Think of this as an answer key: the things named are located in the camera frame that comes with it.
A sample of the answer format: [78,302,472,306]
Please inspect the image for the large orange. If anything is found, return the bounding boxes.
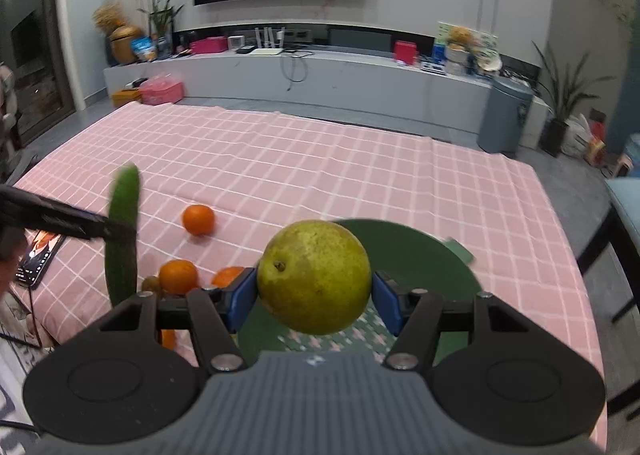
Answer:
[158,259,200,296]

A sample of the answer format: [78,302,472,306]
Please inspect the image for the small orange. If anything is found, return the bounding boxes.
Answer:
[181,204,216,236]
[160,329,176,351]

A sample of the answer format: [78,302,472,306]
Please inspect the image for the brown longan fruit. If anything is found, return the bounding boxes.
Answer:
[140,276,164,299]

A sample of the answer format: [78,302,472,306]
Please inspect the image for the yellow green pear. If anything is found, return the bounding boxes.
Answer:
[257,220,372,336]

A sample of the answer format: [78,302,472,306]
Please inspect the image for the green cucumber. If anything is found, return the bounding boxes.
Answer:
[104,163,141,307]

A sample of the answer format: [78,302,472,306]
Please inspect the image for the green colander bowl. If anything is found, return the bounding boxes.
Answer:
[236,219,480,364]

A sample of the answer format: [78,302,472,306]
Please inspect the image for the smartphone with video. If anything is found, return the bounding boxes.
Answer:
[14,231,64,289]

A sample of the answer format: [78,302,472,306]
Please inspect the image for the pink checked tablecloth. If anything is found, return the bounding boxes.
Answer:
[8,100,609,451]

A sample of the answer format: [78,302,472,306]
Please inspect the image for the yellow box on floor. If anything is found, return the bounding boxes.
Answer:
[111,89,142,108]

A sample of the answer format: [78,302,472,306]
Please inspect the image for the golden vase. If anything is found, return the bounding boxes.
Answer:
[110,25,144,65]

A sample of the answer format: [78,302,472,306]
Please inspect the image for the pink storage basket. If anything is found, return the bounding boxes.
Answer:
[139,74,184,105]

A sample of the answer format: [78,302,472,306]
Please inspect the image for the white tv cabinet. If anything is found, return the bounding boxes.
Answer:
[102,47,551,141]

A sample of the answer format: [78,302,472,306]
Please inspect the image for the grey trash bin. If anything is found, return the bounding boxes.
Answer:
[477,77,534,157]

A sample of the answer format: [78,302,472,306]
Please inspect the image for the small plant in vase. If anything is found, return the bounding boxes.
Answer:
[138,0,183,59]

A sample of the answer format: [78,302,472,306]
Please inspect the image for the white plastic bag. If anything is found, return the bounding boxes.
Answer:
[561,114,600,159]

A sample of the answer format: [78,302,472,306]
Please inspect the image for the pink box on cabinet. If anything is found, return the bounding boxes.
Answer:
[190,37,229,55]

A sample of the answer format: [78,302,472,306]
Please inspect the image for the red box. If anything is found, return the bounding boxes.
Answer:
[394,40,418,66]

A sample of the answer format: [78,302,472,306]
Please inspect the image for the potted long leaf plant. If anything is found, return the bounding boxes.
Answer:
[533,41,615,157]

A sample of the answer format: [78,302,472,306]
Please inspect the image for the white wifi router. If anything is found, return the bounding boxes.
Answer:
[252,26,285,56]

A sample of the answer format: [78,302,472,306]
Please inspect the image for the teddy bear toy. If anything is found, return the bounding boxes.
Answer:
[447,26,476,50]

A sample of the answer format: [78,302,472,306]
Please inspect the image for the black chair frame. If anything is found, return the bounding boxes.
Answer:
[577,207,639,420]

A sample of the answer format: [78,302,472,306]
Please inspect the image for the black hanging cable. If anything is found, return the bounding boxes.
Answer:
[278,48,317,92]

